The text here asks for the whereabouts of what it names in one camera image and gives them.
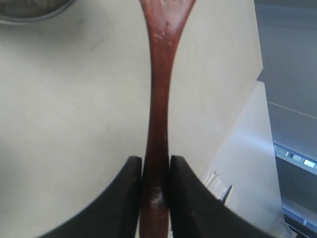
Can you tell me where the steel bowl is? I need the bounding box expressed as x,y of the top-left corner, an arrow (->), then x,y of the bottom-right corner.
0,0 -> 75,24

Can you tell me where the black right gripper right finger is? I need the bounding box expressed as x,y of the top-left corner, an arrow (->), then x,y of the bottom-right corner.
169,156 -> 270,238

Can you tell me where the dark red wooden spoon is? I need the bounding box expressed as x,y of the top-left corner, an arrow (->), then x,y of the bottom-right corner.
139,0 -> 195,238

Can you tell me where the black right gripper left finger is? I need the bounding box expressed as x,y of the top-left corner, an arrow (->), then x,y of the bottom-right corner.
42,156 -> 142,238

